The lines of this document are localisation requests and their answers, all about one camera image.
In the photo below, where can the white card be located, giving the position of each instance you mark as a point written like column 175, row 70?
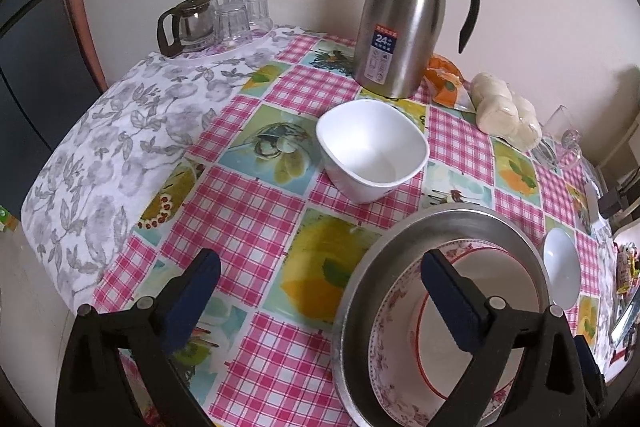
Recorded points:
column 592, row 202

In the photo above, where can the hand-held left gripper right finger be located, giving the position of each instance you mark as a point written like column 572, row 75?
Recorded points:
column 452, row 302

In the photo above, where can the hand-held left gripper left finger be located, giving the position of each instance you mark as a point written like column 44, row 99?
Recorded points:
column 192, row 302

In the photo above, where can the brown chair back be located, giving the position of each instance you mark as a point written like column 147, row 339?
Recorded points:
column 85, row 32

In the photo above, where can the pink floral plate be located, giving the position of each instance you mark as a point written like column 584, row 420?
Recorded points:
column 395, row 357

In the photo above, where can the orange plastic bag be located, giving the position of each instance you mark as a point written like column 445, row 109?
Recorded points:
column 445, row 82

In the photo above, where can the stainless steel thermos jug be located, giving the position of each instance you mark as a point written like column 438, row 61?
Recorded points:
column 405, row 17

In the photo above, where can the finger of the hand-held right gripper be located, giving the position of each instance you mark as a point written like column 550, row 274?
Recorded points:
column 591, row 369

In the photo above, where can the dark cabinet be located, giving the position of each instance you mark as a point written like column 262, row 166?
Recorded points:
column 35, row 67

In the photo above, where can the green box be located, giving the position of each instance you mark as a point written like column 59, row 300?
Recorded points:
column 7, row 219

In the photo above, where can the large steel basin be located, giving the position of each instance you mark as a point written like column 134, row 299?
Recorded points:
column 365, row 307

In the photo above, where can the metal utensil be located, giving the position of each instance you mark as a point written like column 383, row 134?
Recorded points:
column 622, row 319

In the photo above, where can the pink checked fruit tablecloth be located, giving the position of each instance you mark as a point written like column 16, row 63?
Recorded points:
column 250, row 227

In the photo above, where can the grey floral white cloth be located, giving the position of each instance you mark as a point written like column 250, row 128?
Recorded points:
column 110, row 137

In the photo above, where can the colourful snack packet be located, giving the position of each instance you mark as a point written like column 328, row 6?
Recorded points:
column 627, row 267

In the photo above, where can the white square bowl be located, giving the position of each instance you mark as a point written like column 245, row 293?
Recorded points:
column 370, row 147

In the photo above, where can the clear glass mug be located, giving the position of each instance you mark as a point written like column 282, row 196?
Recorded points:
column 557, row 132

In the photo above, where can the bag of white buns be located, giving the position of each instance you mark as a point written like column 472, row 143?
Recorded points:
column 505, row 112

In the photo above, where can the red-rimmed white bowl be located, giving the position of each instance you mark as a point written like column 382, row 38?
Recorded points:
column 495, row 277

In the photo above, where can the small white round bowl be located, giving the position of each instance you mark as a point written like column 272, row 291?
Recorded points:
column 562, row 267

